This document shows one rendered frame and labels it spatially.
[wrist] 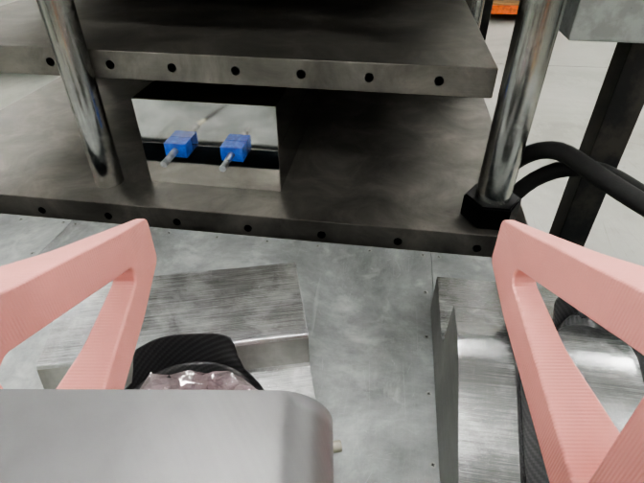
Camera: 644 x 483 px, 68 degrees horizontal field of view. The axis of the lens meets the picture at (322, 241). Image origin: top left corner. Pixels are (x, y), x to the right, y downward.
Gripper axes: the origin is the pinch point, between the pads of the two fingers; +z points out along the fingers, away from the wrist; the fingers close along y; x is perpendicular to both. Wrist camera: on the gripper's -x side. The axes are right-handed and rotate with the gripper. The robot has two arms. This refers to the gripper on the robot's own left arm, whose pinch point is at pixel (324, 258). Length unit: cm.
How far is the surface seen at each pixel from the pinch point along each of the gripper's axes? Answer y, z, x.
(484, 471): -13.3, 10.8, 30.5
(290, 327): 3.3, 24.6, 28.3
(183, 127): 26, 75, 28
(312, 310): 1, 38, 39
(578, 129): -165, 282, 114
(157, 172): 33, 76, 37
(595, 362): -24.4, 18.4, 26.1
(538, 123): -143, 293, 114
